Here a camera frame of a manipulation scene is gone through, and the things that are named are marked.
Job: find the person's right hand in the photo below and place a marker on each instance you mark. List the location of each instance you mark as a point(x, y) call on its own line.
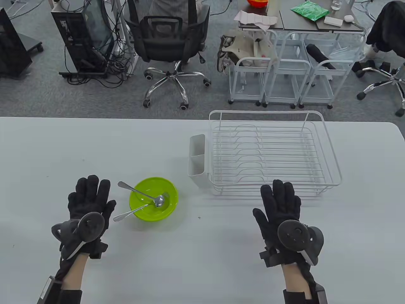
point(281, 209)

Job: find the person's left hand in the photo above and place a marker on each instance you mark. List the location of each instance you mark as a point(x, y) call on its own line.
point(91, 202)

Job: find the person's left little finger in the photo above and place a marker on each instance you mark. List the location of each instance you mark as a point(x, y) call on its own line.
point(72, 201)

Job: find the person's right thumb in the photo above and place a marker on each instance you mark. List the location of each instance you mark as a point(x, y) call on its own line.
point(260, 220)

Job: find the person's left thumb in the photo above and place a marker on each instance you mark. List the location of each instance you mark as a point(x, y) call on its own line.
point(111, 212)

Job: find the person's left middle finger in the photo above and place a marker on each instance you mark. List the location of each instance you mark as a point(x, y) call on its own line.
point(93, 188)

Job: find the person's right middle finger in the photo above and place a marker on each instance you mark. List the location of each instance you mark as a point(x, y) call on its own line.
point(278, 193)

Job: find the person's right little finger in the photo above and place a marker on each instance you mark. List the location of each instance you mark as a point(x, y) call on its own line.
point(296, 207)

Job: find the person's right forearm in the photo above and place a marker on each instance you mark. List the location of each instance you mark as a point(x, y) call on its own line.
point(295, 278)

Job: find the person's left forearm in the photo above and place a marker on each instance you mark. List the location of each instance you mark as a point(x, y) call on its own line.
point(73, 272)

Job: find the metal fork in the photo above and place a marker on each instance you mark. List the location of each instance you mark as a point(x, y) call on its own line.
point(126, 215)

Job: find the dark grey left glove controller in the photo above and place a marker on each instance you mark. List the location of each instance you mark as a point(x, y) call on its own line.
point(91, 226)

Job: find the dark grey glove controller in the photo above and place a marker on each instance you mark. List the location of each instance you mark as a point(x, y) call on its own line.
point(91, 226)
point(292, 236)

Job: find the dark grey right glove controller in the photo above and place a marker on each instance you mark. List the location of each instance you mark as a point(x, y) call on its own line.
point(292, 236)

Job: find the green plastic bowl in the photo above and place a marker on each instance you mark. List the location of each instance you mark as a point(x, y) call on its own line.
point(148, 190)

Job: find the metal spoon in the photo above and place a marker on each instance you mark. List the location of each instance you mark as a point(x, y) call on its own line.
point(158, 200)

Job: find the white plastic cutlery holder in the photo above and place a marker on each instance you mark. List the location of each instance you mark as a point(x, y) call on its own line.
point(197, 158)

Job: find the white metal cart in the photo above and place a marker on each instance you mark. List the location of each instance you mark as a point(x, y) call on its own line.
point(326, 82)
point(246, 82)
point(286, 79)

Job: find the beige bag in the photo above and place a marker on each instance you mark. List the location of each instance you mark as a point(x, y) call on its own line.
point(243, 49)

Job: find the black computer tower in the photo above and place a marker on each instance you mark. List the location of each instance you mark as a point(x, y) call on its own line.
point(79, 34)

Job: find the office chair with chrome base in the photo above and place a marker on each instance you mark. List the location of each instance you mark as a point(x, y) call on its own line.
point(386, 79)

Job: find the black mesh office chair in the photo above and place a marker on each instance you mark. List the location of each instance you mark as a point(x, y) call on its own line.
point(169, 47)

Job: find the black box on wheels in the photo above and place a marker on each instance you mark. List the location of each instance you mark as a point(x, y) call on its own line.
point(11, 47)

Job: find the dark grey desk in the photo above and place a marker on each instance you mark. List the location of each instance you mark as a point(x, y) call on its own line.
point(300, 22)

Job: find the pink cloth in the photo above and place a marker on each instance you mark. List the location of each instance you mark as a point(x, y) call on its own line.
point(256, 19)

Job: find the white flat box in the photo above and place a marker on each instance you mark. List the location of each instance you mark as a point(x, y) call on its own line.
point(333, 21)

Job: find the green plastic bag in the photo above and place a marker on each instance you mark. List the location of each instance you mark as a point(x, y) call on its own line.
point(310, 10)

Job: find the white computer mouse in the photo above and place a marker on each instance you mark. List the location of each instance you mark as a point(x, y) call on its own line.
point(349, 18)

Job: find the orange bowl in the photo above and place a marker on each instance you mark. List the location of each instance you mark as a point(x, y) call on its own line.
point(257, 3)

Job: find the clear glass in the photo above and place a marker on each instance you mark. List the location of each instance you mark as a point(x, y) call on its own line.
point(336, 4)

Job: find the black jacket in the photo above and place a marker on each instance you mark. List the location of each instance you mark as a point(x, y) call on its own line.
point(389, 28)

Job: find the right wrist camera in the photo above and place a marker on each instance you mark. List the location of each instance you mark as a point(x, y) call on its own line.
point(320, 294)

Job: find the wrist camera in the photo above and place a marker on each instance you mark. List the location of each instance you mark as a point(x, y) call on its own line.
point(320, 294)
point(47, 289)

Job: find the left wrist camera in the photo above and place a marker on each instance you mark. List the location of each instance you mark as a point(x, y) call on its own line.
point(47, 289)

